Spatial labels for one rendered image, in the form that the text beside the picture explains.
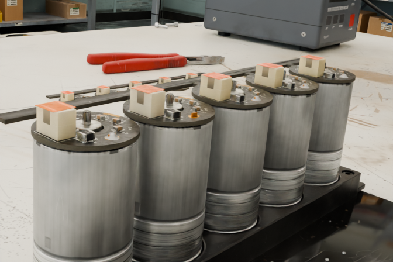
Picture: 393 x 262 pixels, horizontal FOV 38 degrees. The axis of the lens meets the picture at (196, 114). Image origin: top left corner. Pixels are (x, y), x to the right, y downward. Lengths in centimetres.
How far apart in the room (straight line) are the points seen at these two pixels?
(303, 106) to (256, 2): 46
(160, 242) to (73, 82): 28
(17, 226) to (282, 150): 10
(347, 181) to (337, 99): 4
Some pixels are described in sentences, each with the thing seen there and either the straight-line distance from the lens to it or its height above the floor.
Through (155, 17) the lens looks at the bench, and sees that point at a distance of 345.
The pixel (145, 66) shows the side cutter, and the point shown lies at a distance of 47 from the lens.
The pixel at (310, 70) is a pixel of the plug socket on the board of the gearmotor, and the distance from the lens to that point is 21.
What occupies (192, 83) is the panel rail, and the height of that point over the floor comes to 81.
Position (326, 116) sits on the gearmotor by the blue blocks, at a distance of 21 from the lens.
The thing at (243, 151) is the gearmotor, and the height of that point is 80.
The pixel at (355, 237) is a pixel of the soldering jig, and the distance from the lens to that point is 21.
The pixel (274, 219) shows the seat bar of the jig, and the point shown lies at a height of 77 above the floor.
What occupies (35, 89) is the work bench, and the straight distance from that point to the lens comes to 40.
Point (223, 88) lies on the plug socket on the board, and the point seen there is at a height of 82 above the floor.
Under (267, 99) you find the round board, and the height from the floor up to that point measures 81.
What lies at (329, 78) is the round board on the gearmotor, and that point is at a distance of 21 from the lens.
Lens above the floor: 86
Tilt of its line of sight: 17 degrees down
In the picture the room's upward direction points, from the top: 5 degrees clockwise
